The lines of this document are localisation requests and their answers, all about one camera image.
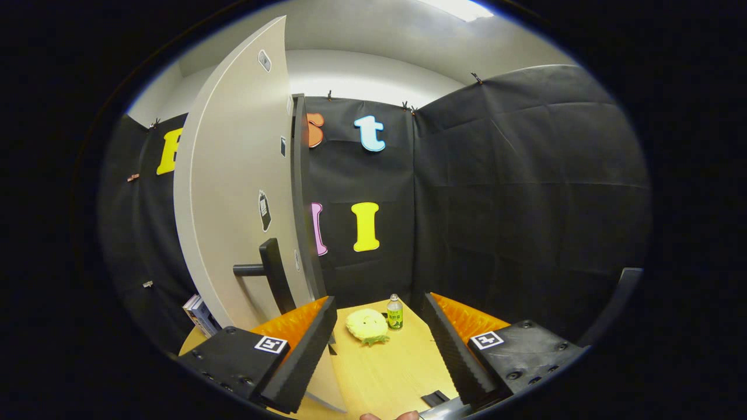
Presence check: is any dark curved frame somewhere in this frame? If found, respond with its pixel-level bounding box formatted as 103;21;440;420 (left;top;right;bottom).
575;267;644;348

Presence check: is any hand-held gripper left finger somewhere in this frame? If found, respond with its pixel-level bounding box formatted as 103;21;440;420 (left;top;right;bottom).
177;295;338;414

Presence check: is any black backdrop cloth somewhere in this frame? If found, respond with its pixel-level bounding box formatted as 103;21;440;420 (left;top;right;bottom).
96;64;651;351

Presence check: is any blue book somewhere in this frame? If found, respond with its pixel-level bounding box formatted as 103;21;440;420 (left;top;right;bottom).
190;297;222;338

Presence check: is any long ceiling light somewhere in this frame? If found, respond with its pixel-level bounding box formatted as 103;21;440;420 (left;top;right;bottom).
417;0;494;23

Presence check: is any green label drink bottle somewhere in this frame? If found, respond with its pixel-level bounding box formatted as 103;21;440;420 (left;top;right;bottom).
387;294;404;331

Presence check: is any black cabinet door handle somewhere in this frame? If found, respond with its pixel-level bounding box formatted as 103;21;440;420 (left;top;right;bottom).
233;238;297;316

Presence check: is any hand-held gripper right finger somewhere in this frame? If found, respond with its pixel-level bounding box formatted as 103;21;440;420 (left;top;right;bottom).
421;292;588;408

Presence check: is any yellow plush toy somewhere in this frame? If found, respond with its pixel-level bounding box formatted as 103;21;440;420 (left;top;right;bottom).
345;309;390;346

